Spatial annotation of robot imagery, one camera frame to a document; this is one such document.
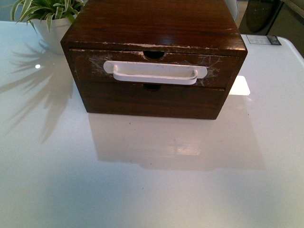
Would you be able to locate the brown wooden drawer cabinet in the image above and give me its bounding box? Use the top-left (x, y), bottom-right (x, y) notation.
top-left (61, 0), bottom-right (247, 120)

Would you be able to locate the label sticker on table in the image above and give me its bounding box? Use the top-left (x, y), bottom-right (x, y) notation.
top-left (246, 35), bottom-right (281, 46)

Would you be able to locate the green striped potted plant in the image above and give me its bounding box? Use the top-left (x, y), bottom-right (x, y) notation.
top-left (10, 0), bottom-right (86, 31)

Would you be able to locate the white plant pot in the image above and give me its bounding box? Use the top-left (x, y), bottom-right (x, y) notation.
top-left (31, 18), bottom-right (71, 55)

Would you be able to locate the dark chair behind table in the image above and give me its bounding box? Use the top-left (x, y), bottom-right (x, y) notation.
top-left (238, 0), bottom-right (283, 35)

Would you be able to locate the wooden drawer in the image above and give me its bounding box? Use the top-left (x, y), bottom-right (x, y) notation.
top-left (70, 49), bottom-right (242, 88)
top-left (79, 82), bottom-right (225, 118)

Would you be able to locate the white metal drawer handle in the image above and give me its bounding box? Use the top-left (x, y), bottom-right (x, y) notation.
top-left (103, 60), bottom-right (208, 85)

